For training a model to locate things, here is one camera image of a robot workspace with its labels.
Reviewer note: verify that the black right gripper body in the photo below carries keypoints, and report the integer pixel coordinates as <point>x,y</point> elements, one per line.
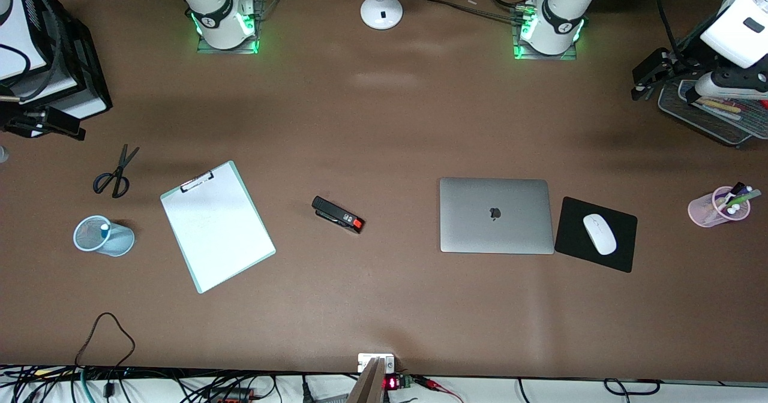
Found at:
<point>13,117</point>

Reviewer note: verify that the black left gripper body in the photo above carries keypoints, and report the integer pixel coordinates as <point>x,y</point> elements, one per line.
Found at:
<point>683,63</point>

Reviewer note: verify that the blue marker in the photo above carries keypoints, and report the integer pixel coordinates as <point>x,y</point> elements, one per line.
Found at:
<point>104,229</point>

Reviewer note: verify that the silver laptop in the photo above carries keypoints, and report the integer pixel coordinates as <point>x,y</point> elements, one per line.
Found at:
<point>495,217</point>

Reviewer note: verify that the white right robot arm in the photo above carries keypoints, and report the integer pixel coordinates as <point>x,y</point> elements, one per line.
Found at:
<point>219,10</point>

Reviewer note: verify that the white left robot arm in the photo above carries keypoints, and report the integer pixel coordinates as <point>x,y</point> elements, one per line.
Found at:
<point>564,7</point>

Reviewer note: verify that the black marker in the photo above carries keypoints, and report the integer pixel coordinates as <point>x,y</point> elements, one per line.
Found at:
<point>737,188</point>

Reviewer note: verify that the green marker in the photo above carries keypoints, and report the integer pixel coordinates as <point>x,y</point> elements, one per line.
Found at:
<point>747,197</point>

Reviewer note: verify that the white-capped marker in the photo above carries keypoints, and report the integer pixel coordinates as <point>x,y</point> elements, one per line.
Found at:
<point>732,210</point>

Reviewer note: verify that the white paper stack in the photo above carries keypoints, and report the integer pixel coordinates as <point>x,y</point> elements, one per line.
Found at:
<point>15,37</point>
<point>36,88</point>
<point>90,106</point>

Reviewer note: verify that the black stacked paper tray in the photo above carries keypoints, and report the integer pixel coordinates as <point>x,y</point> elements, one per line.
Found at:
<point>84,67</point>

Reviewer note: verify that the black scissors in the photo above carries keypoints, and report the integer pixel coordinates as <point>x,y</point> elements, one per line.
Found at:
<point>117,175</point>

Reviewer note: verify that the blue mesh pen cup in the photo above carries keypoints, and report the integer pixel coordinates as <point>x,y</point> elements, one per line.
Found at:
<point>117,241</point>

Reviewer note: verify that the pink translucent pen cup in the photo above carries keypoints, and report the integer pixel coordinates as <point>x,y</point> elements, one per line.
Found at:
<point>702,211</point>

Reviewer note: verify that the white computer mouse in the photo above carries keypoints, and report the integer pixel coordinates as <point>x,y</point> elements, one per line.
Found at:
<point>600,234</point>

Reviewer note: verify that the black mouse pad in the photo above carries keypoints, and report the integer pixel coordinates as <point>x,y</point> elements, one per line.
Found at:
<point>570,235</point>

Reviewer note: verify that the white paper sheet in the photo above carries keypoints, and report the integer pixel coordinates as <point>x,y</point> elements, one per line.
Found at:
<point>222,235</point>

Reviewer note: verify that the light green clipboard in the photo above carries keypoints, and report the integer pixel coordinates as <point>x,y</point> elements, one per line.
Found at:
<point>195,278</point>

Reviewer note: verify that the white desk lamp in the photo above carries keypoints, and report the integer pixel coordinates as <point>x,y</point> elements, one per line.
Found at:
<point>381,12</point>

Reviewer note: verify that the black stapler with red end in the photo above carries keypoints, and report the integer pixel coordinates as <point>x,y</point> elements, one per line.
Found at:
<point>336,214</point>

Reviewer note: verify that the black power strip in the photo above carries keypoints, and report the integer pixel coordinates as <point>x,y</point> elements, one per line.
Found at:
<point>231,396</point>

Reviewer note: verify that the circuit board with red display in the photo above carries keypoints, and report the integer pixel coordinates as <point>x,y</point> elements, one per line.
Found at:
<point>393,383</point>

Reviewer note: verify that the white mounting bracket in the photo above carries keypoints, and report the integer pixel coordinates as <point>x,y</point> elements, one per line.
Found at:
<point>366,360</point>

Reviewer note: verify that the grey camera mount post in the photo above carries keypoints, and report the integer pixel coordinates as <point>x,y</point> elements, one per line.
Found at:
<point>367,388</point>

